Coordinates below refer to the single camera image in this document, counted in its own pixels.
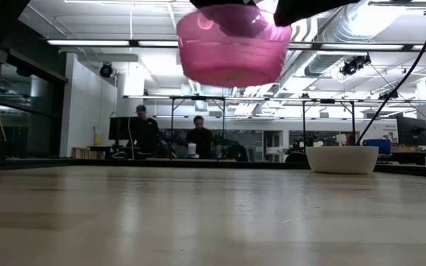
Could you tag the blue storage bin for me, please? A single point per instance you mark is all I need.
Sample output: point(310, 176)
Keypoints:
point(383, 144)

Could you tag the dark glass partition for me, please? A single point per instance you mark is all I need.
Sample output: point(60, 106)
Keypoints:
point(32, 129)

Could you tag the black computer monitor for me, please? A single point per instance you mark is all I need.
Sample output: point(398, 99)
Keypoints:
point(410, 129)
point(120, 127)

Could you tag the person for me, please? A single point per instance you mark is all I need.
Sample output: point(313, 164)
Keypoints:
point(200, 140)
point(146, 133)

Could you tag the black chair back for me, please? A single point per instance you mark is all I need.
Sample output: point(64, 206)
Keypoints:
point(296, 157)

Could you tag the black office chair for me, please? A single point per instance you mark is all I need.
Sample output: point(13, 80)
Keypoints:
point(237, 153)

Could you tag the yellow bottle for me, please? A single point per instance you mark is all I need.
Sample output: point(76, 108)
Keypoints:
point(97, 138)

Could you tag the pink translucent plastic bowl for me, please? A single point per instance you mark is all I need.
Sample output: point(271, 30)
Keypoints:
point(231, 63)

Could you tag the white wipes canister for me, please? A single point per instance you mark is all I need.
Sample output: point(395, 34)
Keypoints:
point(192, 151)

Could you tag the silver ventilation duct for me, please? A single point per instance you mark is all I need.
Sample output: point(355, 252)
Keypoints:
point(324, 64)

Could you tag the black ceiling-mounted camera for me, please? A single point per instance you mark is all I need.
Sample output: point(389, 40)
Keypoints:
point(388, 95)
point(106, 70)

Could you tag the white bowl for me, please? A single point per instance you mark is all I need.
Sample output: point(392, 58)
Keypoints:
point(342, 160)

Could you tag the stack of wooden boards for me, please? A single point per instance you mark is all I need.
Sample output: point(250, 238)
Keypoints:
point(87, 153)

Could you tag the black metal workstation frame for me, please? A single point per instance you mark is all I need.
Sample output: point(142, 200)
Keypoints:
point(353, 122)
point(172, 111)

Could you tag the black ceiling camera cluster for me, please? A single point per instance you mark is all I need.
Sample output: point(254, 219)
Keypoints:
point(353, 65)

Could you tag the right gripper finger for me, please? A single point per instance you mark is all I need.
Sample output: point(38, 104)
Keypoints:
point(235, 20)
point(309, 11)

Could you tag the overhead LED light bar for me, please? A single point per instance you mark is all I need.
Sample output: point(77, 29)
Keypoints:
point(87, 43)

